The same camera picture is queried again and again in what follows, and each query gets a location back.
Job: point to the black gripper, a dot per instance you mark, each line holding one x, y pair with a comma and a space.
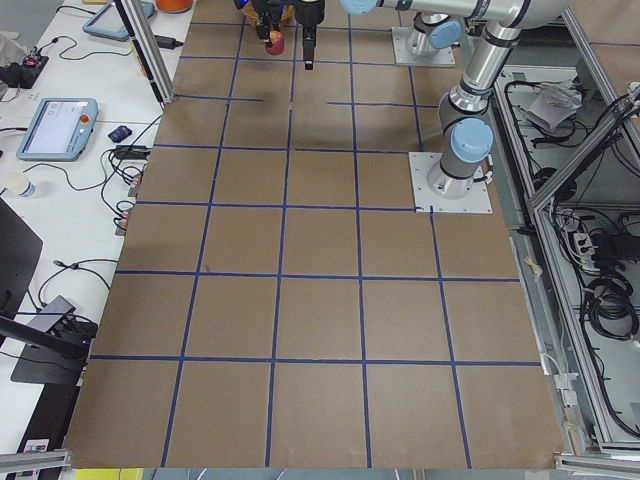
263, 10
309, 13

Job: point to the red yellow apple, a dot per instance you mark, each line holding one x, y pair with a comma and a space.
276, 44

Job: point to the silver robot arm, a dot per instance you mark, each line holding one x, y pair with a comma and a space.
430, 31
468, 138

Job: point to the orange cylinder container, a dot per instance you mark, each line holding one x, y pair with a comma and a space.
174, 6

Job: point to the black power adapter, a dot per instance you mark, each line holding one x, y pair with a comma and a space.
166, 42

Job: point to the far blue teach pendant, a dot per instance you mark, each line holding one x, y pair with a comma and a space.
107, 23

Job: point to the blue teach pendant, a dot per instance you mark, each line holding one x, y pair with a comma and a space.
107, 23
59, 130

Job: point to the small dark blue device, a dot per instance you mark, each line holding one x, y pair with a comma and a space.
120, 133

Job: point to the near blue teach pendant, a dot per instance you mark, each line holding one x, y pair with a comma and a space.
59, 130

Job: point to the white paper cup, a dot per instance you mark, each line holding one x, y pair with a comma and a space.
19, 184

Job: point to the black monitor stand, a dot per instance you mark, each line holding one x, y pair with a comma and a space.
56, 342

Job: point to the aluminium frame post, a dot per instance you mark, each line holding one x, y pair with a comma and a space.
147, 50

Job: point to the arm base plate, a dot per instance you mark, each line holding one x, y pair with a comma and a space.
433, 192
413, 48

